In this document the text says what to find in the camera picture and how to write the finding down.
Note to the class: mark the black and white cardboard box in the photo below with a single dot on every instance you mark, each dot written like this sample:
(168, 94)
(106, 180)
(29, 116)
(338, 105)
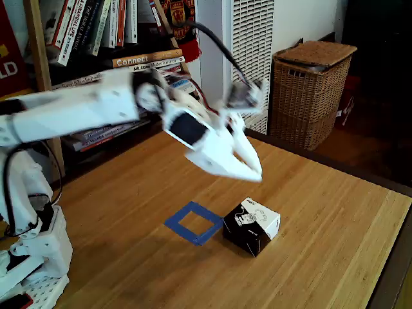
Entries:
(244, 231)

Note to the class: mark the blue tape square target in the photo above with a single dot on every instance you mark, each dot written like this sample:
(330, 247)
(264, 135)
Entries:
(181, 214)

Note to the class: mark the white Modern Romance book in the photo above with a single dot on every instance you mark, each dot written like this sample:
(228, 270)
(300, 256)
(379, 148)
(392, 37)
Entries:
(161, 63)

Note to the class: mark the wicker laundry basket with lid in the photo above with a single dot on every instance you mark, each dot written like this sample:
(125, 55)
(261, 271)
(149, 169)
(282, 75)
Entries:
(309, 96)

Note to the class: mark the purple grey spine book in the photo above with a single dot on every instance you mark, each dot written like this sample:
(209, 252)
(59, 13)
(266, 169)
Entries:
(106, 133)

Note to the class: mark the orange Connect book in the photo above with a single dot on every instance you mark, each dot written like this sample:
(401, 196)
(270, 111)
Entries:
(145, 59)

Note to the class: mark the white red spine book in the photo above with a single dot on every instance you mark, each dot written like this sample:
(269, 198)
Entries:
(93, 144)

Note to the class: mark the red football scarf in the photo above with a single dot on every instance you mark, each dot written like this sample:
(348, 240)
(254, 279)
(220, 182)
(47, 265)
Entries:
(181, 29)

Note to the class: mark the white louvred heater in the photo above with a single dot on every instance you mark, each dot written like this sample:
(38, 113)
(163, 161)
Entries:
(251, 38)

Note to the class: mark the red and white object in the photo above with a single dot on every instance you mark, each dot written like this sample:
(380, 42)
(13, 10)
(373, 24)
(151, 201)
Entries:
(347, 103)

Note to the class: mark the red white leaning book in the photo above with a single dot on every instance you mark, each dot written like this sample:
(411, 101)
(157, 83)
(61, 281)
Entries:
(159, 19)

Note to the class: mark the white book script lettering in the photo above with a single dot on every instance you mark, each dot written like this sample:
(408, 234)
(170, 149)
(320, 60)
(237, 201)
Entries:
(77, 81)

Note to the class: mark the wide white spine book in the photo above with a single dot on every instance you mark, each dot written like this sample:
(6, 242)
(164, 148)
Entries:
(131, 22)

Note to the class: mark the orange spine book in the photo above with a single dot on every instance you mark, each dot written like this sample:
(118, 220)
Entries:
(121, 25)

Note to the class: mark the thin white spine book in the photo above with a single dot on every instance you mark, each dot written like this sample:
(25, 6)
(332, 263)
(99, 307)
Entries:
(113, 29)

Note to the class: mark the green grey spine book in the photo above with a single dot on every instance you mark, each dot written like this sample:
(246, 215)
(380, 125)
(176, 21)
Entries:
(101, 29)

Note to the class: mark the dark Moral Animal book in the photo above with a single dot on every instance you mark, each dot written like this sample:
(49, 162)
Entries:
(83, 25)

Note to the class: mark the white Financial Life book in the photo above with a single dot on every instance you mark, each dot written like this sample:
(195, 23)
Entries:
(72, 35)

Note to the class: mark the wooden ladder bookshelf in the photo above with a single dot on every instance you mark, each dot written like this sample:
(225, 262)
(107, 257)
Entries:
(38, 48)

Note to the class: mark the red poster with white letters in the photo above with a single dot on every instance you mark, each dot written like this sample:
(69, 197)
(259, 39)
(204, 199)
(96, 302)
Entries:
(11, 58)

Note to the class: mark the red and black clamp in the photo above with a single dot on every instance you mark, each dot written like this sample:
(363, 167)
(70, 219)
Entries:
(16, 302)

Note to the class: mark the gripper camera with white mount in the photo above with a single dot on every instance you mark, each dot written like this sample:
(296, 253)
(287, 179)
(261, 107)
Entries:
(244, 96)

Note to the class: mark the white perforated base plate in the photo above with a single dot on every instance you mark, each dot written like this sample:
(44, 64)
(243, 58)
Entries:
(42, 289)

